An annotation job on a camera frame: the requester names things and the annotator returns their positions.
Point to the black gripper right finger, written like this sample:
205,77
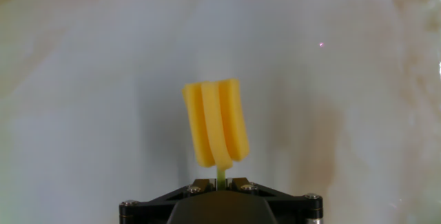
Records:
296,210

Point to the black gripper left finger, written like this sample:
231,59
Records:
148,212

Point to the glossy marble pattern mat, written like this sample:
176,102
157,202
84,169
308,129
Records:
86,96

